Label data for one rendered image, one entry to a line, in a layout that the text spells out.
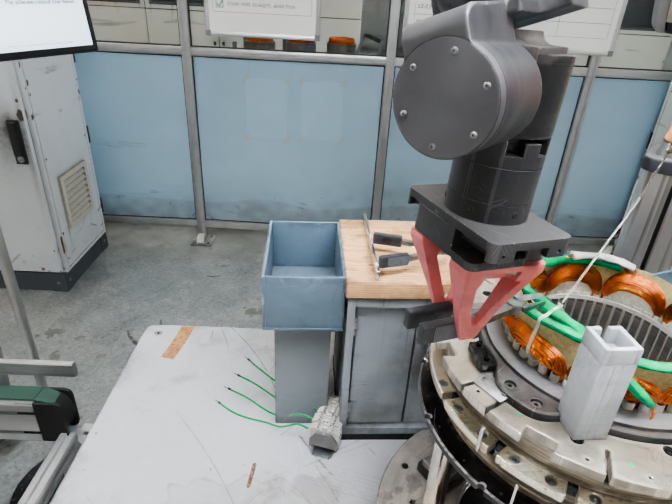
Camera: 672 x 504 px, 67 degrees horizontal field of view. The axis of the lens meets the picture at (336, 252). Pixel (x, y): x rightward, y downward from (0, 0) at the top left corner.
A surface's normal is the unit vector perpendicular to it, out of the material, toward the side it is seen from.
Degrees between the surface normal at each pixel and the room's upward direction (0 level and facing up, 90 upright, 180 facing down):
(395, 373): 90
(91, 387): 0
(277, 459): 0
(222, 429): 0
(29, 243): 90
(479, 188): 87
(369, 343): 90
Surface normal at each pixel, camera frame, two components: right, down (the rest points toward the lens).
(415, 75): -0.62, 0.30
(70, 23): 0.89, 0.15
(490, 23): 0.76, 0.00
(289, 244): 0.05, 0.48
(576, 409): -0.99, 0.00
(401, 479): 0.05, -0.88
